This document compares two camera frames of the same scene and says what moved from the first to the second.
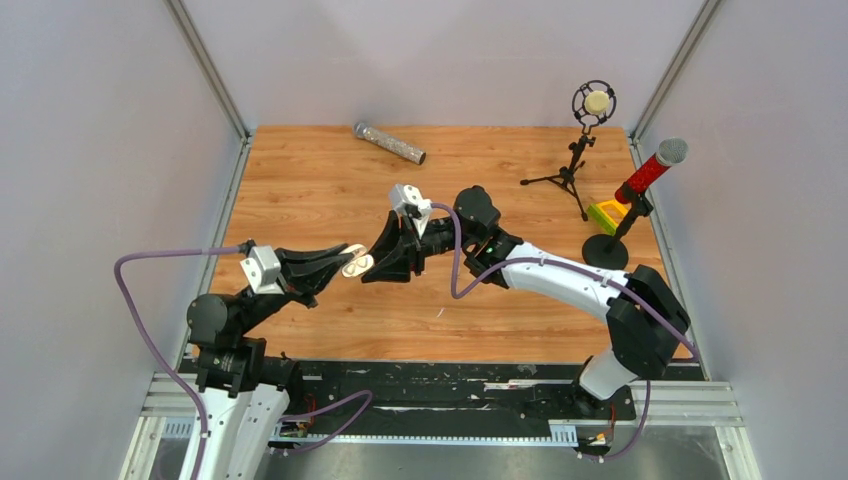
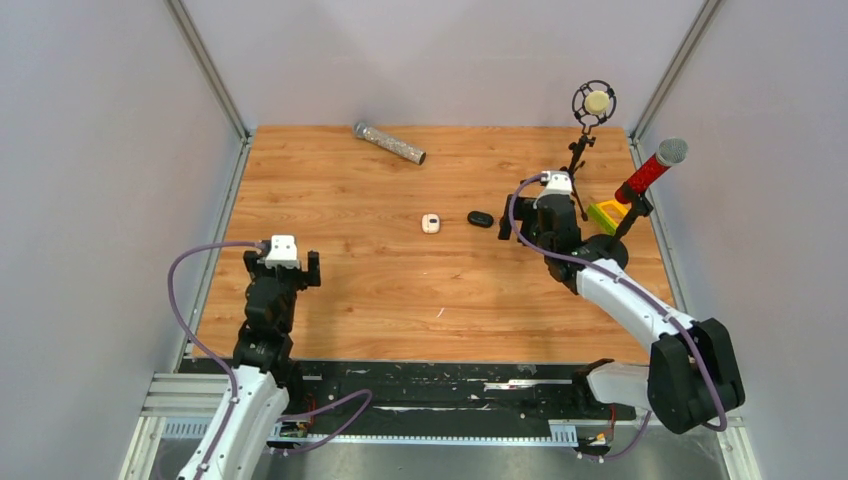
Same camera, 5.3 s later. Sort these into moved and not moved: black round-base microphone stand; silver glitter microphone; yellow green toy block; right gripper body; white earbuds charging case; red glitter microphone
Moved: white earbuds charging case; right gripper body
Not moved: yellow green toy block; red glitter microphone; silver glitter microphone; black round-base microphone stand
